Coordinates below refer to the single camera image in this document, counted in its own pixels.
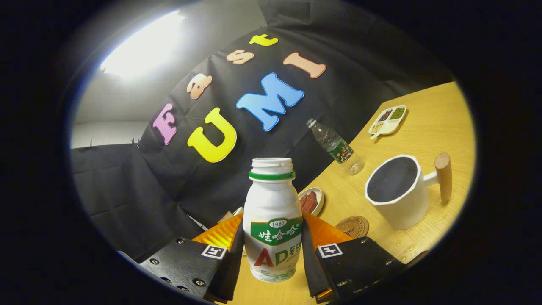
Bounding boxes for round cork coaster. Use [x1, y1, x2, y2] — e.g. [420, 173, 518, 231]
[335, 216, 369, 239]

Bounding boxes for white divided dish with beans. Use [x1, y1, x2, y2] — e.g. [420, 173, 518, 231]
[368, 105, 407, 139]

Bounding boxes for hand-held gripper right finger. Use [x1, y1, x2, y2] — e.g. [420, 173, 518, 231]
[301, 213, 408, 303]

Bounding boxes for white juice bottle green label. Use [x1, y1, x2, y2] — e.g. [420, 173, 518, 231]
[243, 158, 304, 283]

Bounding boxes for white round plate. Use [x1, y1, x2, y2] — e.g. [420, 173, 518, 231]
[298, 187, 325, 217]

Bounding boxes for red meat slices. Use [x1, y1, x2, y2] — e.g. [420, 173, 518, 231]
[300, 191, 318, 214]

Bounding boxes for wooden table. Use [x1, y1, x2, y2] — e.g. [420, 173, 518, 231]
[229, 81, 476, 305]

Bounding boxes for clear plastic water bottle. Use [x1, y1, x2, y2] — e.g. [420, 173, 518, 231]
[306, 118, 365, 175]

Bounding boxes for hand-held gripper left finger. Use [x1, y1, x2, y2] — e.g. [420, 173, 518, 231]
[138, 213, 245, 303]

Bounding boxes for white cup with wooden handle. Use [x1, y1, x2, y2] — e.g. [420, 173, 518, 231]
[365, 152, 453, 230]

